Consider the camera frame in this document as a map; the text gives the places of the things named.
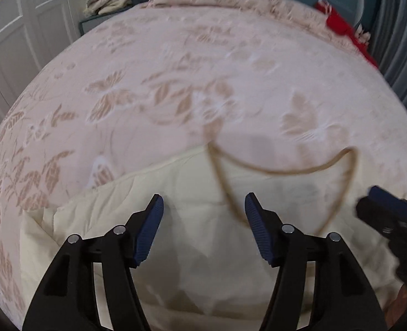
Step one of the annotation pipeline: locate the grey curtain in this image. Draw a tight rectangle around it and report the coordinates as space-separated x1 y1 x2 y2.
369 0 407 125

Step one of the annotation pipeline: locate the teal nightstand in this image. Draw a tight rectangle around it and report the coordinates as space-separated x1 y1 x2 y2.
78 2 142 37

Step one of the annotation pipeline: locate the white panelled door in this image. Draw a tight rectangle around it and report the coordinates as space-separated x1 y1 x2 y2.
0 0 102 111

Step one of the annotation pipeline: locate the cream garment with tan trim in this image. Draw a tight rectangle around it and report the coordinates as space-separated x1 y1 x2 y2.
19 144 407 331

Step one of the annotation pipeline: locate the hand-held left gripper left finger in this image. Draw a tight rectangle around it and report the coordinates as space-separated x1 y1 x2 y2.
23 194 165 331

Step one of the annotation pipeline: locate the pink floral bedspread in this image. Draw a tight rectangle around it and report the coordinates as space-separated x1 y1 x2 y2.
0 0 407 331

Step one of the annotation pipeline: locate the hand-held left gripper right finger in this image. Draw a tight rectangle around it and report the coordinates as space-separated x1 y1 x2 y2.
244 193 388 331

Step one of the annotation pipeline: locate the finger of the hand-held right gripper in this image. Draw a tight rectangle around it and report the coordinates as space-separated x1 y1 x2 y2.
356 186 407 229

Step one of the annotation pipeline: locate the red cloth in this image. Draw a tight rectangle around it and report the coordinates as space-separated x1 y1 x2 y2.
314 0 380 70

